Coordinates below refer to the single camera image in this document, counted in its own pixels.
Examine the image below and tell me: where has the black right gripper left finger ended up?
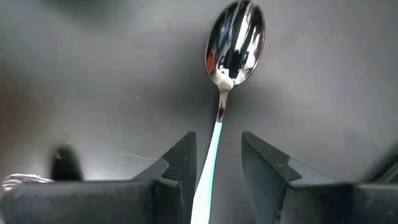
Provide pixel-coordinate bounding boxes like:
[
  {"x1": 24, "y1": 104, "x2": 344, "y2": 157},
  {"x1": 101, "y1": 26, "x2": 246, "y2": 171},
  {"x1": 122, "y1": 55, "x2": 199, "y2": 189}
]
[{"x1": 0, "y1": 132, "x2": 197, "y2": 224}]

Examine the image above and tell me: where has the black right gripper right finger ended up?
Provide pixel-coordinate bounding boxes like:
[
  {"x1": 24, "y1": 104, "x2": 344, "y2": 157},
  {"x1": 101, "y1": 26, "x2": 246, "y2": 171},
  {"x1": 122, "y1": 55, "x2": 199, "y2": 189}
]
[{"x1": 242, "y1": 130, "x2": 398, "y2": 224}]

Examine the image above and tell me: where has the silver spoon teal patterned handle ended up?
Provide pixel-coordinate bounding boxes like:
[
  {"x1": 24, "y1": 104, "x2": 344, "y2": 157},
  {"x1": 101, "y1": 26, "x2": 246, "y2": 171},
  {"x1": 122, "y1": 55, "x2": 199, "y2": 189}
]
[{"x1": 190, "y1": 0, "x2": 267, "y2": 224}]

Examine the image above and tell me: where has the clear plastic bin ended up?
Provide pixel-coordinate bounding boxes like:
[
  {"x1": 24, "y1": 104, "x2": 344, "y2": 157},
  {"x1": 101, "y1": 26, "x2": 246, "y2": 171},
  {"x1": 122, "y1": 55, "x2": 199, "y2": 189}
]
[{"x1": 1, "y1": 173, "x2": 54, "y2": 192}]

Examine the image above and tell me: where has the black table frame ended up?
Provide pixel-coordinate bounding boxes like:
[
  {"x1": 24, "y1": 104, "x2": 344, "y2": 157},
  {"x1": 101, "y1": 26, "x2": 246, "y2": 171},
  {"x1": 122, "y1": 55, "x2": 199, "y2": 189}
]
[{"x1": 362, "y1": 146, "x2": 398, "y2": 185}]

